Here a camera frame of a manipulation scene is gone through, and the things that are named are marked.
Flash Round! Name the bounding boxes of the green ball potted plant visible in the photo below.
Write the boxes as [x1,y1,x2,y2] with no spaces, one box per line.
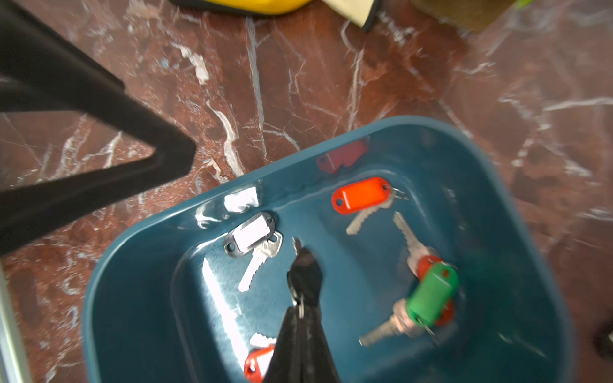
[412,0,532,32]

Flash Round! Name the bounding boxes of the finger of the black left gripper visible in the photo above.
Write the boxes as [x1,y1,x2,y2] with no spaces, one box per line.
[1,1,196,254]

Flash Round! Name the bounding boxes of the key with red tag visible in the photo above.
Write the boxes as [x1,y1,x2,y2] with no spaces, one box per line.
[393,212,459,329]
[331,176,408,236]

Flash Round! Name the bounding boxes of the yellow black work glove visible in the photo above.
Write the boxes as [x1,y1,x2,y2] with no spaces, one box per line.
[170,0,382,31]

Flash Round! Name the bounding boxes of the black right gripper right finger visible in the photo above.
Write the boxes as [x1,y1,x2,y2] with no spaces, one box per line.
[299,306,340,382]

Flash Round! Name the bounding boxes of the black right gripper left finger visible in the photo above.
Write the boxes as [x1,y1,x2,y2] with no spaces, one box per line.
[263,306,299,383]

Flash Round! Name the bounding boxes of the teal plastic storage tray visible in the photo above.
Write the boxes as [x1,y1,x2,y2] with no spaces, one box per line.
[82,116,576,382]

